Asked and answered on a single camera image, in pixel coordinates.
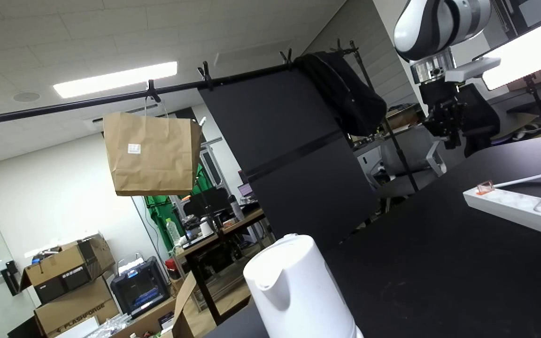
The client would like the black bag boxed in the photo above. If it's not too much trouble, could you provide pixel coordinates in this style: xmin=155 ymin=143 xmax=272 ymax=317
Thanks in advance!
xmin=294 ymin=51 xmax=388 ymax=137

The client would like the white extension cord strip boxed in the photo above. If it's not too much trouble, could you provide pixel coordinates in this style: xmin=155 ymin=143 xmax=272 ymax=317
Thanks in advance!
xmin=463 ymin=180 xmax=541 ymax=243

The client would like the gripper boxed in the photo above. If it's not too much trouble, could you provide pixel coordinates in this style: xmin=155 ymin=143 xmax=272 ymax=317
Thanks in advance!
xmin=419 ymin=82 xmax=464 ymax=150

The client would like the white electric kettle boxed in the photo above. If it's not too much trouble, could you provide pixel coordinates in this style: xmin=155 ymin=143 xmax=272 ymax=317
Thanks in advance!
xmin=243 ymin=233 xmax=364 ymax=338

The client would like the green backdrop cloth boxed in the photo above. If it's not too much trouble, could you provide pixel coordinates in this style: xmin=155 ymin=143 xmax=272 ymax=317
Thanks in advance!
xmin=143 ymin=163 xmax=215 ymax=253

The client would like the wooden table with black legs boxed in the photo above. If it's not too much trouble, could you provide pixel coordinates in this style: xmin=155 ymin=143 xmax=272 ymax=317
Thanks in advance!
xmin=176 ymin=208 xmax=272 ymax=325

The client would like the light panel on stand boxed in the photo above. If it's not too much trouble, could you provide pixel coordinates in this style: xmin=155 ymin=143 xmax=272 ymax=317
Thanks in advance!
xmin=474 ymin=20 xmax=541 ymax=135

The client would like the long ceiling light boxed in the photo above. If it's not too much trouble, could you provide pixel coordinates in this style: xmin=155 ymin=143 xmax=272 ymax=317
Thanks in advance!
xmin=53 ymin=61 xmax=178 ymax=99

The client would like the white cable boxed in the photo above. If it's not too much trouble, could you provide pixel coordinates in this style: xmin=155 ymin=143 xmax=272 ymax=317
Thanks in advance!
xmin=493 ymin=169 xmax=541 ymax=189

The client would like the black office chair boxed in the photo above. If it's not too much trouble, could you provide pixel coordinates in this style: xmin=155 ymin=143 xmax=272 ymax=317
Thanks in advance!
xmin=457 ymin=83 xmax=502 ymax=158

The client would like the black backdrop board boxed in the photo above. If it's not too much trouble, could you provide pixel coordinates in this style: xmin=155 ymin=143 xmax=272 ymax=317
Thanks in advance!
xmin=198 ymin=66 xmax=380 ymax=252

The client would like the black backdrop pole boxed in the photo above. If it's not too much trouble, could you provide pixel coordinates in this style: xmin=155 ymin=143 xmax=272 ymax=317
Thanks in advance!
xmin=0 ymin=62 xmax=299 ymax=129

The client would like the stack of cardboard boxes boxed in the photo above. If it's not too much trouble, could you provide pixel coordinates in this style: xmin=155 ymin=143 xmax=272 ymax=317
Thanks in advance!
xmin=19 ymin=233 xmax=121 ymax=338

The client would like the clear plastic bottle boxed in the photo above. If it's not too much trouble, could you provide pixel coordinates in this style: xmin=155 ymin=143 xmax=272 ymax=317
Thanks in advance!
xmin=165 ymin=217 xmax=181 ymax=245

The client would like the black 3d printer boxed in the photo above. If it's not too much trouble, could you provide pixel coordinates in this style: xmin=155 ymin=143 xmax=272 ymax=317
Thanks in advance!
xmin=110 ymin=256 xmax=171 ymax=319

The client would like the open cardboard box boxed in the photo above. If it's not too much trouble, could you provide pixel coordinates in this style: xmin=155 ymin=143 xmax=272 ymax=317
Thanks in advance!
xmin=110 ymin=271 xmax=197 ymax=338

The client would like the brown paper bag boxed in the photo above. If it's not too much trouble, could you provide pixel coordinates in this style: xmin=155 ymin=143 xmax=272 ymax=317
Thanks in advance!
xmin=102 ymin=96 xmax=203 ymax=197

